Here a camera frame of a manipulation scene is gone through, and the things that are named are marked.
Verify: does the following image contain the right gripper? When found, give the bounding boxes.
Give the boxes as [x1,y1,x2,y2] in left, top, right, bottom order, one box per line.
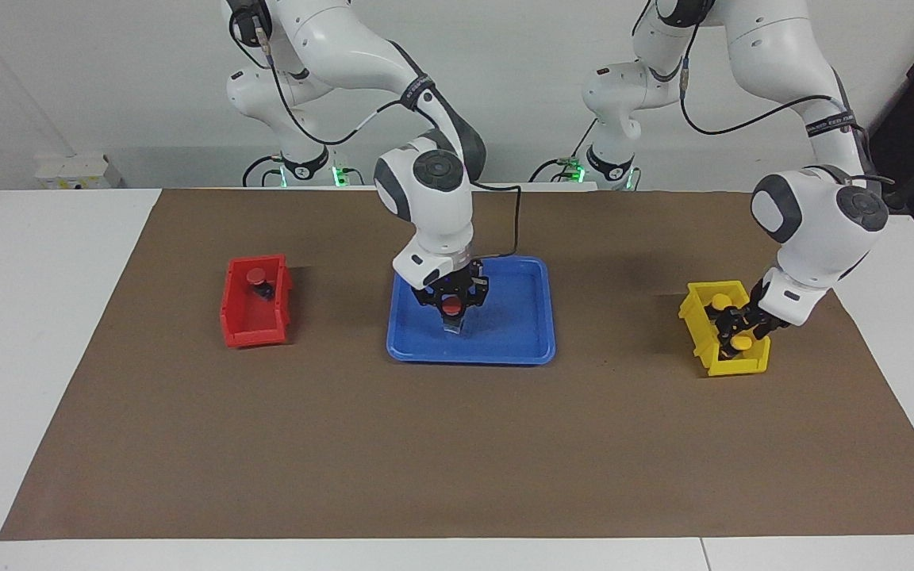
[413,259,491,337]

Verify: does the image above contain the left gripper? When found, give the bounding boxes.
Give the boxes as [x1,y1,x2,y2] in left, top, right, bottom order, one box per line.
[711,277,777,359]

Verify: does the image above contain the blue plastic tray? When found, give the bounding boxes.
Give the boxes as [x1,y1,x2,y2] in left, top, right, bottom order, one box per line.
[386,255,558,366]

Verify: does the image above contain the yellow plastic bin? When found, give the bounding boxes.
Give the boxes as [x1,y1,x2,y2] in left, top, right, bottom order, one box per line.
[678,280,772,377]

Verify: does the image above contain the red plastic bin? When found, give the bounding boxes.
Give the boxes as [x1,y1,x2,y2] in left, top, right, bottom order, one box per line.
[220,253,294,350]

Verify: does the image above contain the white socket box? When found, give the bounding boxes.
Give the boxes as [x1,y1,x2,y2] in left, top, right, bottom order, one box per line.
[33,152,122,191]

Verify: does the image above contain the black cable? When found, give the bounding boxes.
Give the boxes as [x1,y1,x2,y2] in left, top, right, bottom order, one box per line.
[678,48,856,136]
[228,6,429,148]
[528,117,599,184]
[468,181,524,263]
[240,154,285,190]

